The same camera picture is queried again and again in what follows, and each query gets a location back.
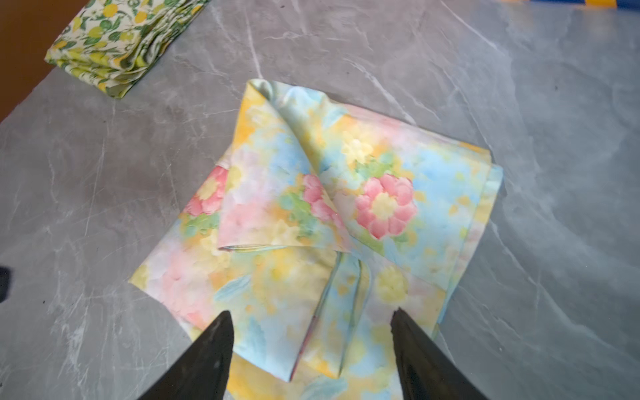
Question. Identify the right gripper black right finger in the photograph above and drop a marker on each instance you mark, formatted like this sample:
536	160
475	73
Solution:
424	371

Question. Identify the lemon print skirt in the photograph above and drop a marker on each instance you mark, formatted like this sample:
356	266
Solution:
112	44

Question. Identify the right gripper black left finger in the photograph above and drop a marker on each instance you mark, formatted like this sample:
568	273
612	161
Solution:
202	372

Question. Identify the pastel floral skirt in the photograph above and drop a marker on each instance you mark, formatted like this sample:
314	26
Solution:
319	221

